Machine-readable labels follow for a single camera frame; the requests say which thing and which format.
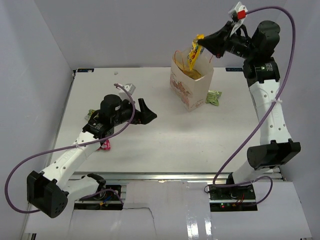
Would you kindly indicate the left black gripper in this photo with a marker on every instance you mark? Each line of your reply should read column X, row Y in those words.
column 145, row 116

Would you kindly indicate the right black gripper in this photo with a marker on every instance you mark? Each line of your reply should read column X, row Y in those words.
column 214, row 43

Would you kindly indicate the yellow candy packet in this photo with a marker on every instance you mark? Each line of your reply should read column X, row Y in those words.
column 195, row 51

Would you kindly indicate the large brown snack bag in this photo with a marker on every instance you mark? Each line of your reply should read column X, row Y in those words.
column 193, row 74

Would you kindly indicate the red snack packet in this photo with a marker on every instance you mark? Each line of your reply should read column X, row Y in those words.
column 106, row 146

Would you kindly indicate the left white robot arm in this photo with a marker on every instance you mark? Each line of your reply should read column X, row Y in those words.
column 48, row 190

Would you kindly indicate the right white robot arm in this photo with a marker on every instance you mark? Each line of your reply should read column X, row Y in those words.
column 262, row 75

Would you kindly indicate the cream paper bag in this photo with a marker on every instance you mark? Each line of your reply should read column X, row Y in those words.
column 191, row 92

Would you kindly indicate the green snack packet left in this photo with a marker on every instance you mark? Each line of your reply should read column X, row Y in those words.
column 89, row 114

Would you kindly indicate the green snack packet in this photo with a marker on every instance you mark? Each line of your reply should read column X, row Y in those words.
column 89, row 114
column 213, row 97

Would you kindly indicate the green snack packet right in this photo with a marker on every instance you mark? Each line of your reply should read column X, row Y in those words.
column 213, row 97

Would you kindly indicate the white foam board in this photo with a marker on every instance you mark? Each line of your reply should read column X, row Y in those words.
column 179, row 211

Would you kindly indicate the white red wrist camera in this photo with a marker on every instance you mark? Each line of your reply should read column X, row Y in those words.
column 237, row 14

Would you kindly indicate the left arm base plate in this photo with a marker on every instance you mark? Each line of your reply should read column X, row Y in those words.
column 107, row 201

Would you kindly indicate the aluminium front rail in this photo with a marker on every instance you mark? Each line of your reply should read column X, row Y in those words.
column 171, row 176

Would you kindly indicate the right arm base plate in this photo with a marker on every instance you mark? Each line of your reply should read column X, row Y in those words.
column 231, row 199

